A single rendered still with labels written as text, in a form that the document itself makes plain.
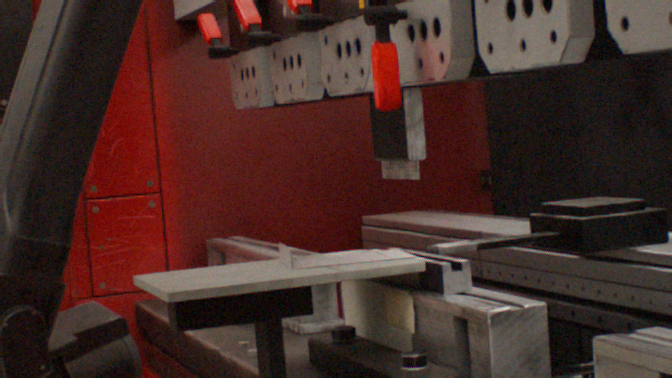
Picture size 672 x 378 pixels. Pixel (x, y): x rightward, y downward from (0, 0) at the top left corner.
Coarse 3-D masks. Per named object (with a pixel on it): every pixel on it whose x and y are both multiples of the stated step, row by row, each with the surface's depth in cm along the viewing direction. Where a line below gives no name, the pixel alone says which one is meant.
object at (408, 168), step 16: (416, 96) 129; (384, 112) 134; (400, 112) 130; (416, 112) 129; (384, 128) 135; (400, 128) 131; (416, 128) 129; (384, 144) 135; (400, 144) 131; (416, 144) 130; (384, 160) 136; (400, 160) 132; (416, 160) 130; (384, 176) 139; (400, 176) 134; (416, 176) 130
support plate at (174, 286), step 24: (240, 264) 137; (264, 264) 135; (360, 264) 128; (384, 264) 126; (408, 264) 125; (144, 288) 128; (168, 288) 120; (192, 288) 119; (216, 288) 119; (240, 288) 120; (264, 288) 120
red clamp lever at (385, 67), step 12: (372, 12) 115; (384, 12) 116; (396, 12) 116; (372, 24) 116; (384, 24) 116; (384, 36) 116; (372, 48) 117; (384, 48) 116; (396, 48) 117; (372, 60) 117; (384, 60) 116; (396, 60) 116; (384, 72) 116; (396, 72) 116; (384, 84) 116; (396, 84) 116; (384, 96) 116; (396, 96) 116; (384, 108) 117; (396, 108) 117
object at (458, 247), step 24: (552, 216) 140; (576, 216) 136; (600, 216) 135; (624, 216) 136; (648, 216) 137; (480, 240) 137; (504, 240) 136; (528, 240) 137; (552, 240) 138; (576, 240) 135; (600, 240) 135; (624, 240) 136; (648, 240) 137
